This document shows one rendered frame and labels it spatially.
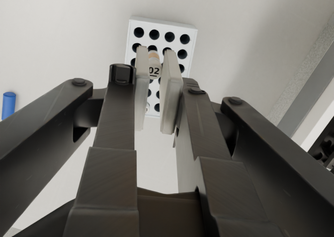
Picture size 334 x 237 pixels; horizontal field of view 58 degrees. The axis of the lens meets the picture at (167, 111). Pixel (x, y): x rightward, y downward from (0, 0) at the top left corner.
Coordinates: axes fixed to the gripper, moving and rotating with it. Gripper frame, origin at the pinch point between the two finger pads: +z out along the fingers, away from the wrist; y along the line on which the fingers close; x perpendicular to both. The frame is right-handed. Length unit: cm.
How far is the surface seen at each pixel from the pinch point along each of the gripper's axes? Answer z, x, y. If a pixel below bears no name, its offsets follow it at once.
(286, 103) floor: 99, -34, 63
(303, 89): 15.2, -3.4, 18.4
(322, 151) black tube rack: 12.5, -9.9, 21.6
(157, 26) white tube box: 20.2, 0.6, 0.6
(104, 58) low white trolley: 23.7, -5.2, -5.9
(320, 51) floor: 99, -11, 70
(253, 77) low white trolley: 23.6, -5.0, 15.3
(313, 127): 10.3, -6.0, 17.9
